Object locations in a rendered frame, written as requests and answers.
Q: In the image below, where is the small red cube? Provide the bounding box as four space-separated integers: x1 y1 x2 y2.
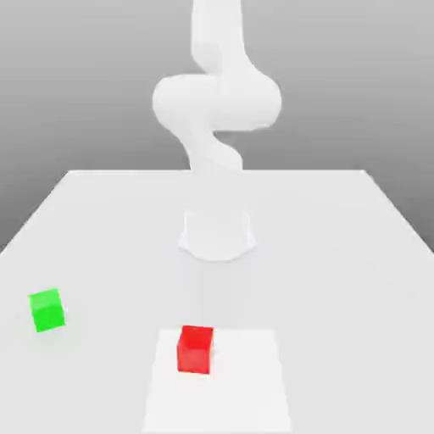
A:
175 324 215 376

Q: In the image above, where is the small green cube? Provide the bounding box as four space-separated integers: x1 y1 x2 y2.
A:
26 287 67 334

